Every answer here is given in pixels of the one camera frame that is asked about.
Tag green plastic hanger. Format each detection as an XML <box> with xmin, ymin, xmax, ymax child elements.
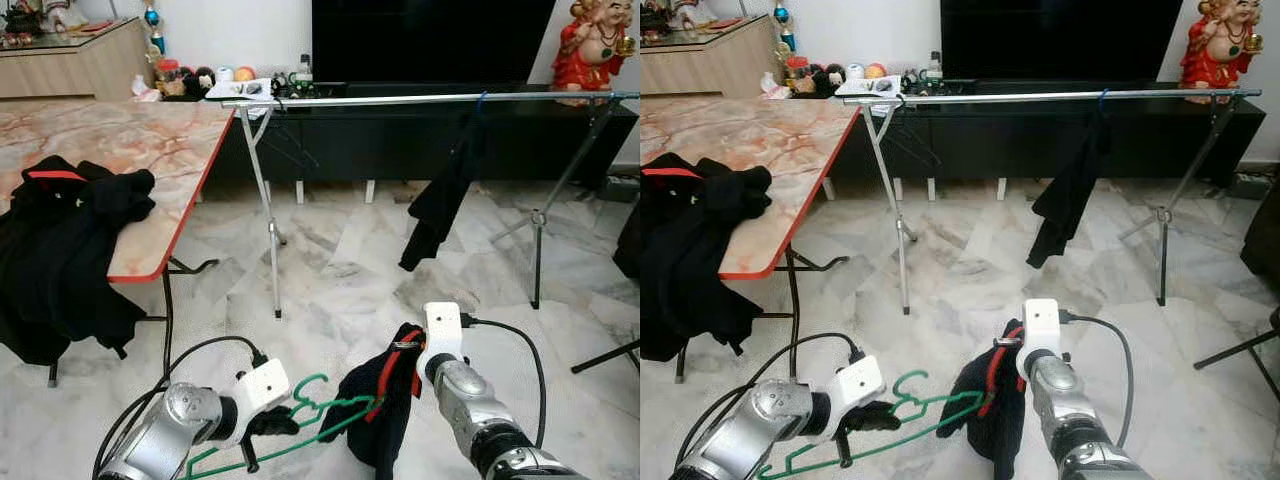
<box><xmin>183</xmin><ymin>373</ymin><xmax>386</xmax><ymax>480</ymax></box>
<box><xmin>757</xmin><ymin>370</ymin><xmax>986</xmax><ymax>480</ymax></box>

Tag dark polo shirt red collar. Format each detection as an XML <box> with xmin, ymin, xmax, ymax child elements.
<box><xmin>343</xmin><ymin>322</ymin><xmax>429</xmax><ymax>480</ymax></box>
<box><xmin>640</xmin><ymin>152</ymin><xmax>773</xmax><ymax>363</ymax></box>
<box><xmin>937</xmin><ymin>318</ymin><xmax>1026</xmax><ymax>480</ymax></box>
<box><xmin>0</xmin><ymin>155</ymin><xmax>158</xmax><ymax>367</ymax></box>

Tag black shirt green logo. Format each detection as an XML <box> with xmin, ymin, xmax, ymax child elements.
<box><xmin>1027</xmin><ymin>98</ymin><xmax>1113</xmax><ymax>269</ymax></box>
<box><xmin>398</xmin><ymin>100</ymin><xmax>491</xmax><ymax>273</ymax></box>

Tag black bench metal legs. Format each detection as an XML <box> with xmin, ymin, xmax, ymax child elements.
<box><xmin>1193</xmin><ymin>308</ymin><xmax>1280</xmax><ymax>403</ymax></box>
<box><xmin>570</xmin><ymin>338</ymin><xmax>641</xmax><ymax>377</ymax></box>

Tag black TV console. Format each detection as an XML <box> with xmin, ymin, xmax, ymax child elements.
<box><xmin>205</xmin><ymin>80</ymin><xmax>641</xmax><ymax>206</ymax></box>
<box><xmin>835</xmin><ymin>80</ymin><xmax>1266</xmax><ymax>201</ymax></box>

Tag silver metal clothes rack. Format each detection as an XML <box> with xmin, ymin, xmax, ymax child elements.
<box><xmin>842</xmin><ymin>86</ymin><xmax>1263</xmax><ymax>317</ymax></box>
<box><xmin>222</xmin><ymin>88</ymin><xmax>641</xmax><ymax>321</ymax></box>

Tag dark brown sofa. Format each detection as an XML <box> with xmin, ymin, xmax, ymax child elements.
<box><xmin>1240</xmin><ymin>170</ymin><xmax>1280</xmax><ymax>296</ymax></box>

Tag marble table red edge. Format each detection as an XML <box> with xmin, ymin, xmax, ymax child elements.
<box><xmin>640</xmin><ymin>97</ymin><xmax>861</xmax><ymax>383</ymax></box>
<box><xmin>0</xmin><ymin>98</ymin><xmax>237</xmax><ymax>386</ymax></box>

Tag black television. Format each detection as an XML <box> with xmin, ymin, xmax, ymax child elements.
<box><xmin>940</xmin><ymin>0</ymin><xmax>1184</xmax><ymax>83</ymax></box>
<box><xmin>311</xmin><ymin>0</ymin><xmax>557</xmax><ymax>85</ymax></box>

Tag red laughing Buddha statue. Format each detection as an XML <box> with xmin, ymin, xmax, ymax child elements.
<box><xmin>1180</xmin><ymin>0</ymin><xmax>1263</xmax><ymax>91</ymax></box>
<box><xmin>551</xmin><ymin>0</ymin><xmax>633</xmax><ymax>93</ymax></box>

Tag light wooden cabinet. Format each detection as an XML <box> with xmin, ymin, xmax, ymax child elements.
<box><xmin>0</xmin><ymin>17</ymin><xmax>153</xmax><ymax>101</ymax></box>
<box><xmin>640</xmin><ymin>15</ymin><xmax>781</xmax><ymax>99</ymax></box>

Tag hanging bead ornament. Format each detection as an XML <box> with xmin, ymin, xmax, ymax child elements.
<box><xmin>770</xmin><ymin>0</ymin><xmax>796</xmax><ymax>53</ymax></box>
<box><xmin>140</xmin><ymin>0</ymin><xmax>166</xmax><ymax>56</ymax></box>

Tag dark ornate figurine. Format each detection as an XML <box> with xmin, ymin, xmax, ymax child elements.
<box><xmin>0</xmin><ymin>0</ymin><xmax>73</xmax><ymax>48</ymax></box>
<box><xmin>640</xmin><ymin>0</ymin><xmax>703</xmax><ymax>46</ymax></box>

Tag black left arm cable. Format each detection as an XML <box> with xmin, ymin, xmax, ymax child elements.
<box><xmin>675</xmin><ymin>332</ymin><xmax>866</xmax><ymax>471</ymax></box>
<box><xmin>92</xmin><ymin>335</ymin><xmax>271</xmax><ymax>480</ymax></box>

